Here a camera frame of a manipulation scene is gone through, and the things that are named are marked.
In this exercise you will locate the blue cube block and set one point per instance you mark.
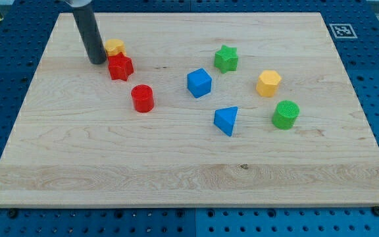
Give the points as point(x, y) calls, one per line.
point(199, 82)

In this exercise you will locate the yellow heart block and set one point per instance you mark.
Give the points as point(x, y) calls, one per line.
point(114, 47)

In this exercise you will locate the red cylinder block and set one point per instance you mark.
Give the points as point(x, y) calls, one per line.
point(142, 97)

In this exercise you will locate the silver robot tool mount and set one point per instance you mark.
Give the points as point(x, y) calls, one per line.
point(78, 3)

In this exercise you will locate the yellow hexagon block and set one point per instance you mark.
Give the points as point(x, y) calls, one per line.
point(268, 83)

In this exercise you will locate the white fiducial marker tag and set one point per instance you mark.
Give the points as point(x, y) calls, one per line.
point(343, 31)

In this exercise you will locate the red star block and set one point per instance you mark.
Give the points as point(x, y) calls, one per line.
point(120, 67)

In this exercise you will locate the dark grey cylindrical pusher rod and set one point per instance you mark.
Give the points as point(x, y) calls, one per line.
point(89, 32)

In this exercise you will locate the blue triangle block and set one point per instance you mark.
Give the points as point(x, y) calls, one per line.
point(224, 119)

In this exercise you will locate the light wooden board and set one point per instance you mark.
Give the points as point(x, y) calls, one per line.
point(78, 142)

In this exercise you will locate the green cylinder block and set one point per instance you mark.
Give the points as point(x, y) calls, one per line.
point(285, 114)

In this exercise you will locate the green star block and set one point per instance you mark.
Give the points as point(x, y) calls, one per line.
point(226, 59)

